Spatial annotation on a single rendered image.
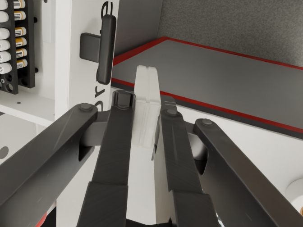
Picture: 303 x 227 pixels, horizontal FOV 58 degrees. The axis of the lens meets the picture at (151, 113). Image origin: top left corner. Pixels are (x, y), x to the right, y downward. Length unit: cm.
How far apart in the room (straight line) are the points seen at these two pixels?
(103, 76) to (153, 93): 15
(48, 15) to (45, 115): 13
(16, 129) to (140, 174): 23
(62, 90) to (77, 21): 7
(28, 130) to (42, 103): 11
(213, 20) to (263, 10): 19
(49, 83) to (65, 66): 14
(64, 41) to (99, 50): 4
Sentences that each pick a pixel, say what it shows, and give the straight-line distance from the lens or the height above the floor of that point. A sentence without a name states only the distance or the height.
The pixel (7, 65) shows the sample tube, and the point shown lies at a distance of 39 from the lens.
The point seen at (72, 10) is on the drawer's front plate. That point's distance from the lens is 29.
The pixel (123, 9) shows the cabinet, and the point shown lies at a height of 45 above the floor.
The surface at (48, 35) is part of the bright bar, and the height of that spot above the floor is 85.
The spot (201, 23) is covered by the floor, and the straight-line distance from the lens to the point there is 118.
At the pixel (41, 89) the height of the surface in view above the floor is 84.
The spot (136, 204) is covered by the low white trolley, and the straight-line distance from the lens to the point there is 59.
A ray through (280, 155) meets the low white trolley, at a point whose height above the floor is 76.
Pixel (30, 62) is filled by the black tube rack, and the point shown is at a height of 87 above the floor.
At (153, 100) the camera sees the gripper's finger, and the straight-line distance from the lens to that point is 15.
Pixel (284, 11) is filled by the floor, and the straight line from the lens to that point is 118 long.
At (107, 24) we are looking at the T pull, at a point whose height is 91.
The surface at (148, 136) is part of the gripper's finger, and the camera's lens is 16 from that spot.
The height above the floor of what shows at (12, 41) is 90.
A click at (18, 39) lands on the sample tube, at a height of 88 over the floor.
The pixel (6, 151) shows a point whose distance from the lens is 52.
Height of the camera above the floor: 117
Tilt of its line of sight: 61 degrees down
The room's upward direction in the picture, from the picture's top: 140 degrees counter-clockwise
